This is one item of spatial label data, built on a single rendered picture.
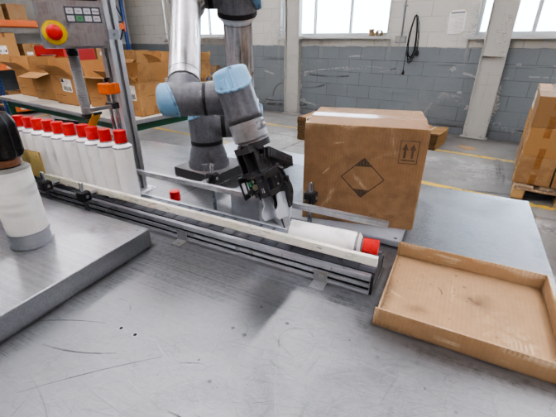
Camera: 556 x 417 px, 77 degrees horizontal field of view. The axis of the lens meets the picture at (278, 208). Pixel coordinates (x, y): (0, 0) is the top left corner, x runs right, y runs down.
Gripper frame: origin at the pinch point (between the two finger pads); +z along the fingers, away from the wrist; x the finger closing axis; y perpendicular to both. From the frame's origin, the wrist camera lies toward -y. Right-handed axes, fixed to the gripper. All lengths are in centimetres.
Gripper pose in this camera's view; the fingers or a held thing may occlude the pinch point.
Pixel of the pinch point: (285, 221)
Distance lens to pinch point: 81.9
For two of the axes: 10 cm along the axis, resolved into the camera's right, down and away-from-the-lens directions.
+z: 3.0, 9.1, 2.7
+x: 8.4, -1.2, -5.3
